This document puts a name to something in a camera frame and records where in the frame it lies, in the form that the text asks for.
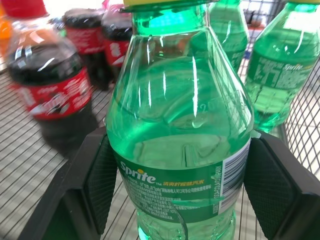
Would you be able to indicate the orange soda bottle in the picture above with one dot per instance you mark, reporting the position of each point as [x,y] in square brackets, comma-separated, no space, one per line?
[4,32]

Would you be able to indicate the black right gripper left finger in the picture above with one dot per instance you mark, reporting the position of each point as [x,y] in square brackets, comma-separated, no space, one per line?
[72,197]

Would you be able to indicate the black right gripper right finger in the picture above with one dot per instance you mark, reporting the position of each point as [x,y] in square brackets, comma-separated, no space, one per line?
[282,190]

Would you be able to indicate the Coca-Cola bottle red label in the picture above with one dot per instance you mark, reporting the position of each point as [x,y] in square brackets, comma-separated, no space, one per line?
[116,42]
[47,82]
[85,42]

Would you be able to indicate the green Sprite bottle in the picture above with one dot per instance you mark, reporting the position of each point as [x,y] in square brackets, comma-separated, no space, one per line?
[280,72]
[230,30]
[175,125]

